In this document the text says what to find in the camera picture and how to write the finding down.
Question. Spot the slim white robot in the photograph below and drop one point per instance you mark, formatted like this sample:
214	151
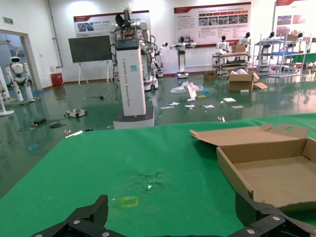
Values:
161	54

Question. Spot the black display screen with stand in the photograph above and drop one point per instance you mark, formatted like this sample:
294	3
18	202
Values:
89	48

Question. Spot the brown carton with open flaps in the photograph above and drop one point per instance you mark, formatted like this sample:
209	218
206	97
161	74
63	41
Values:
238	48

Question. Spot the flat white box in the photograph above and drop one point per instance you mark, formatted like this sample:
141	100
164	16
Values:
229	99

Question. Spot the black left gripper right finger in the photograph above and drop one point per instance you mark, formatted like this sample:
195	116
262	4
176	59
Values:
266	219

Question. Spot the white robot with spread arms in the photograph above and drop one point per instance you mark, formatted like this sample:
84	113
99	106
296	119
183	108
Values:
182	56

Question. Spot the low metal rack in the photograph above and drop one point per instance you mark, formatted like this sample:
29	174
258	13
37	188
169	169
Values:
229	61

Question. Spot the open brown cardboard box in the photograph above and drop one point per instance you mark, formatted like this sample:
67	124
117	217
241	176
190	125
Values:
271	177

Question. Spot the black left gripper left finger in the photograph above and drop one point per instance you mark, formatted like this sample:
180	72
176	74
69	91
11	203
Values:
84	222

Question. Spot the wall info board with photo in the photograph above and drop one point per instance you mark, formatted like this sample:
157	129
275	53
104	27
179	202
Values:
98	24

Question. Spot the green table cloth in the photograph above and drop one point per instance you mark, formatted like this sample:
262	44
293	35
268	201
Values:
123	160

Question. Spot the black power adapter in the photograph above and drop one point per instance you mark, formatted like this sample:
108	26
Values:
40	121

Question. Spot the grey wall pipe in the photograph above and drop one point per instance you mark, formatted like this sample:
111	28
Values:
56	37

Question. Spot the tall grey shelving rack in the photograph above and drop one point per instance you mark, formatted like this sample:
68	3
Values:
281	54

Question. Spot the green exit sign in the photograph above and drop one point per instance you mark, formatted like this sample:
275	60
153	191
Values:
8	20

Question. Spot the red bin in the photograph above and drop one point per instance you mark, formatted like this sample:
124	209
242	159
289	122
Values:
56	79

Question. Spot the large open shipping carton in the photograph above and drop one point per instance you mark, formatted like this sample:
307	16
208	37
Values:
239	84

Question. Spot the small brown carton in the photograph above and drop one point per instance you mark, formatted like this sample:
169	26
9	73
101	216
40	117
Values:
209	75

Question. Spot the white wheeled column robot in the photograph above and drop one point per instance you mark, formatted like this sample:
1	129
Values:
130	81

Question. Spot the white grey device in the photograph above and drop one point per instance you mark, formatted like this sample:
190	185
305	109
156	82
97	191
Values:
75	113

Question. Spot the crumpled clear plastic bag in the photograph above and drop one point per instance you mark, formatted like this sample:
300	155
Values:
180	88

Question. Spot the wide red white info board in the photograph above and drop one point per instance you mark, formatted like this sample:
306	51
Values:
212	32

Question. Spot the tall red white info board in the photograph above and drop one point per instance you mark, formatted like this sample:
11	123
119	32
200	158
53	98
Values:
296	10

